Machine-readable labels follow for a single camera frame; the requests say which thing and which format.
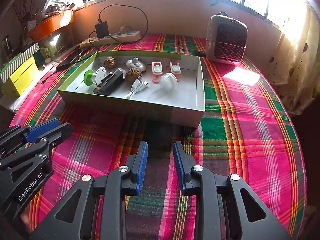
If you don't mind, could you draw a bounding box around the green suction cup gadget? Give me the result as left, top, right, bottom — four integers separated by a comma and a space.
84, 69, 96, 86

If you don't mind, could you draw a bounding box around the striped white green box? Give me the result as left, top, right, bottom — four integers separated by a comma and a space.
1, 42, 40, 83

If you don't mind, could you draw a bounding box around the clear round white-lid jar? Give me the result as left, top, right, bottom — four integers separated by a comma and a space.
158, 73, 178, 91

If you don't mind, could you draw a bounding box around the black phone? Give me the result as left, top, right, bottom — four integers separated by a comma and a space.
56, 46, 83, 71

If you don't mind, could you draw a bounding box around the white round disc gadget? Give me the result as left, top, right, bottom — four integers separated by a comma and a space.
93, 67, 110, 86

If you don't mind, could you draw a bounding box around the brown walnut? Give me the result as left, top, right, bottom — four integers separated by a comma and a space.
104, 56, 116, 69
125, 68, 141, 83

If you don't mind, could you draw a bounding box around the black charger cable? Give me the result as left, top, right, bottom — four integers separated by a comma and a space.
41, 4, 149, 85

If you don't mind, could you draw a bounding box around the pink case green lid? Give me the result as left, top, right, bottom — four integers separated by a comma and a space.
152, 62, 163, 83

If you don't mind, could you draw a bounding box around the black rectangular battery case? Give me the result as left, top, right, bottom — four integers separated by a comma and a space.
93, 68, 125, 96

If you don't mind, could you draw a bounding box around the black charger adapter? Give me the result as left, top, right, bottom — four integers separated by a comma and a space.
95, 21, 109, 38

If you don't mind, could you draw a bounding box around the grey red mesh heater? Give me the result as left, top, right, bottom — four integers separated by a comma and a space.
194, 11, 248, 64

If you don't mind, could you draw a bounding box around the white power strip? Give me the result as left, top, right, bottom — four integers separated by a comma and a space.
80, 31, 141, 49

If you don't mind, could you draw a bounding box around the blue-white round knob toy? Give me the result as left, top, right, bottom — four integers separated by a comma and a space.
126, 57, 146, 73

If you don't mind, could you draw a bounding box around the yellow box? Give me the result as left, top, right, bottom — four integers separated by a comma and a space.
2, 56, 39, 98

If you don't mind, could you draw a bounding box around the white and green cardboard tray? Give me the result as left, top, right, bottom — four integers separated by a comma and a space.
58, 50, 205, 128

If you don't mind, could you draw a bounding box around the white usb cable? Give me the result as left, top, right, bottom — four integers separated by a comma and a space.
123, 74, 149, 100

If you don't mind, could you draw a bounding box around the orange planter tray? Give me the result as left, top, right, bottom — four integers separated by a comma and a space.
27, 10, 74, 42

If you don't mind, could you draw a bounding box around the patterned cream curtain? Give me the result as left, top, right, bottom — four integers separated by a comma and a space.
264, 9, 319, 116

